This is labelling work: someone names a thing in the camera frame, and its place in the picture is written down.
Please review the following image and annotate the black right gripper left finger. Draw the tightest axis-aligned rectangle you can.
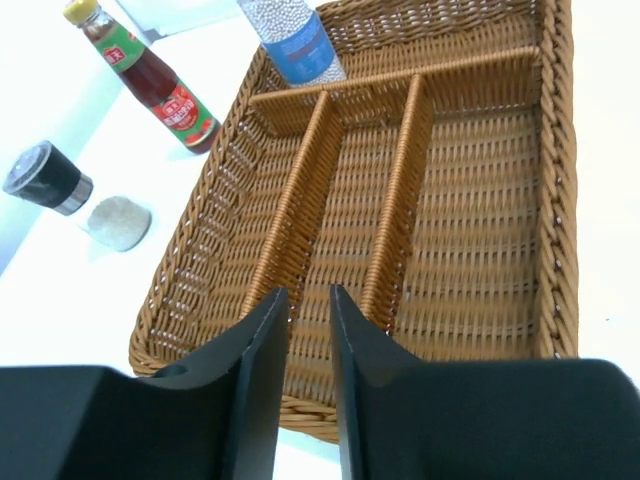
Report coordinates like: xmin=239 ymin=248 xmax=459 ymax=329
xmin=1 ymin=288 xmax=289 ymax=479

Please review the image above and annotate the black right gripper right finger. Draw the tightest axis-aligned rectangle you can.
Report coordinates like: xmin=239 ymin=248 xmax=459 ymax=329
xmin=329 ymin=285 xmax=639 ymax=479

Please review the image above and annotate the red sauce bottle yellow cap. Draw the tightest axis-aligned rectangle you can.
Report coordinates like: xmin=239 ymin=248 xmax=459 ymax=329
xmin=63 ymin=1 xmax=220 ymax=154

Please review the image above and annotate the black top salt grinder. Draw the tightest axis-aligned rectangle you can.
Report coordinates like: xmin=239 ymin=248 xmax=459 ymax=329
xmin=2 ymin=140 xmax=152 ymax=252

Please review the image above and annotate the blue label bead bottle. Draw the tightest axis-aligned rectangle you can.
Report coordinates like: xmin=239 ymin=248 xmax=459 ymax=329
xmin=238 ymin=0 xmax=347 ymax=88

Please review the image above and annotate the brown wicker divided basket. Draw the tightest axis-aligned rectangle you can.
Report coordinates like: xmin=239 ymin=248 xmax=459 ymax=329
xmin=129 ymin=1 xmax=579 ymax=442

